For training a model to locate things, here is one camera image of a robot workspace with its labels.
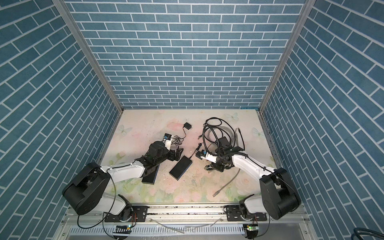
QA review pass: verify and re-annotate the black network switch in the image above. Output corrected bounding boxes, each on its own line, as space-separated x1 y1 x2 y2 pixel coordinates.
170 156 193 181

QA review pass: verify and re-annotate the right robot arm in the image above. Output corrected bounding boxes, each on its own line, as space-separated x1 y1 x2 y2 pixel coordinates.
196 137 302 220

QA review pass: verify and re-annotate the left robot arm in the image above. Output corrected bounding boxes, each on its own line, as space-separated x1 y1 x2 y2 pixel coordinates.
62 140 184 221

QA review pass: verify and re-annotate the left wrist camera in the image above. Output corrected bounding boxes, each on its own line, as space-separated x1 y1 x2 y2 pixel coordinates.
163 134 172 150

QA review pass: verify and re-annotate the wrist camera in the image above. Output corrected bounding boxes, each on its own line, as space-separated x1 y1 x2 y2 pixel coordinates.
196 150 217 163
163 134 172 150

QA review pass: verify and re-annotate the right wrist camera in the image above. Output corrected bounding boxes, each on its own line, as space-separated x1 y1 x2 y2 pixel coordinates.
196 150 217 163

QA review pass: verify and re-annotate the long black switch box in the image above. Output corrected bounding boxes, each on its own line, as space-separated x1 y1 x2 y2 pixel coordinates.
142 166 160 185

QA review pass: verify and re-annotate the black wall plug adapter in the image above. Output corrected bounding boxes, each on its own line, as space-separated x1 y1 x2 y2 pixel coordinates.
183 123 192 130

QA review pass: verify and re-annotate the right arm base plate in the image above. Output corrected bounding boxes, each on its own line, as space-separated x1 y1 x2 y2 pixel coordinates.
223 205 267 222

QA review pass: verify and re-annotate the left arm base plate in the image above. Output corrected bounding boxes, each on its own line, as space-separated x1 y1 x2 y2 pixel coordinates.
105 206 149 224

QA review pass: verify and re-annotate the aluminium front rail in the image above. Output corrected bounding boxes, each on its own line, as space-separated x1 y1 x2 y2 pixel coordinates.
61 202 310 226

